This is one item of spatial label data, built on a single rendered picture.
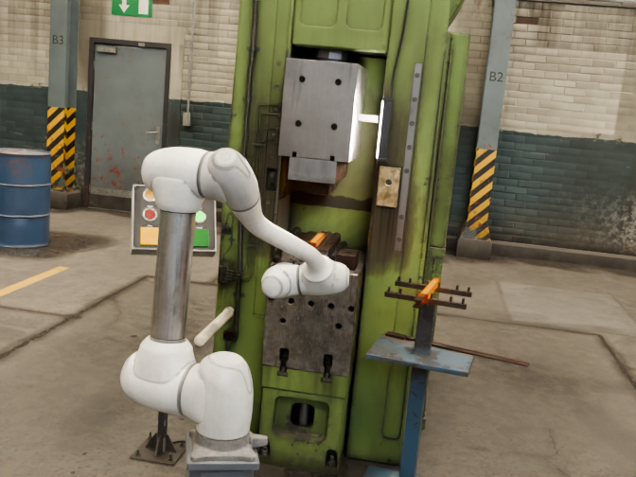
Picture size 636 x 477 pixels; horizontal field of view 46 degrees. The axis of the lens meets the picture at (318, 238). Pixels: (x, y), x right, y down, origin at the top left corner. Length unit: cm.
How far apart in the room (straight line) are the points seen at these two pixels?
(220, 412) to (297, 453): 133
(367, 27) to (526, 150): 602
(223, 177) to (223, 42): 749
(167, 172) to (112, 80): 789
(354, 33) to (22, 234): 495
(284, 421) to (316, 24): 173
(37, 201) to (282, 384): 469
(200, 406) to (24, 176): 554
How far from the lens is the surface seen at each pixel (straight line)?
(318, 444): 339
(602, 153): 925
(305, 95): 314
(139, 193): 317
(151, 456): 351
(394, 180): 323
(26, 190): 752
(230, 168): 201
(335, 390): 328
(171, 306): 217
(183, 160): 209
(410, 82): 324
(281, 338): 324
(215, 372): 211
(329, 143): 312
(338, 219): 364
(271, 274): 245
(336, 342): 320
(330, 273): 243
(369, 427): 353
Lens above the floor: 160
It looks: 10 degrees down
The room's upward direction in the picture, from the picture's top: 5 degrees clockwise
